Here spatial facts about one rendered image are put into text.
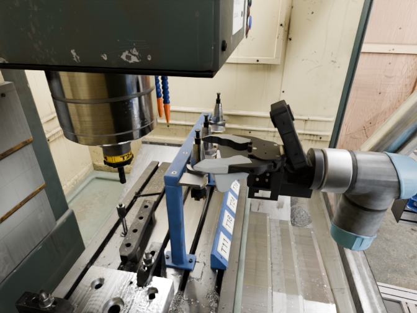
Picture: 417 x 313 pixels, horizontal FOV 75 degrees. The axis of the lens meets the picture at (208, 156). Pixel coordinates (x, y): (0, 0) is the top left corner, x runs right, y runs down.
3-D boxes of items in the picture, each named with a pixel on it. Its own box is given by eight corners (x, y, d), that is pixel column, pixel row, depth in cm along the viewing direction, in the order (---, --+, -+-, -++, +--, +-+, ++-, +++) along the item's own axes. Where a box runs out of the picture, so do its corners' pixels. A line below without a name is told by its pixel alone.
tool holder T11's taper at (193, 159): (194, 159, 75) (193, 137, 72) (209, 162, 74) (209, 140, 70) (187, 167, 72) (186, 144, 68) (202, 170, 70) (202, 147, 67)
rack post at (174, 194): (196, 256, 86) (194, 179, 72) (192, 271, 82) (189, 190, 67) (166, 252, 88) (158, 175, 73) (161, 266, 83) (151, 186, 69)
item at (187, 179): (209, 177, 71) (209, 174, 70) (205, 189, 66) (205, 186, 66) (183, 174, 72) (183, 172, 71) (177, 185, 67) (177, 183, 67)
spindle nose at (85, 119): (85, 111, 55) (71, 47, 49) (164, 111, 54) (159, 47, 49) (43, 148, 41) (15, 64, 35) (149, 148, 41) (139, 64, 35)
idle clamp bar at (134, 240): (157, 213, 104) (156, 200, 101) (134, 270, 81) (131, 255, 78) (145, 213, 105) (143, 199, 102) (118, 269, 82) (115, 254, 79)
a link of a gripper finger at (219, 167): (197, 201, 43) (250, 192, 46) (198, 170, 40) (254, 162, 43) (192, 190, 46) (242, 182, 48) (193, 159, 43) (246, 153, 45)
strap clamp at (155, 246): (166, 267, 83) (162, 231, 75) (150, 309, 71) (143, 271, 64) (156, 266, 83) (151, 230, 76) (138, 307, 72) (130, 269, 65)
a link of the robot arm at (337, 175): (357, 163, 41) (340, 140, 48) (326, 161, 42) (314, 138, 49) (343, 202, 45) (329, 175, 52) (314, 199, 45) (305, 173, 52)
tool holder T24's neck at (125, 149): (109, 149, 53) (106, 135, 51) (134, 149, 53) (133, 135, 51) (100, 163, 48) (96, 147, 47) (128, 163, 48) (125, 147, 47)
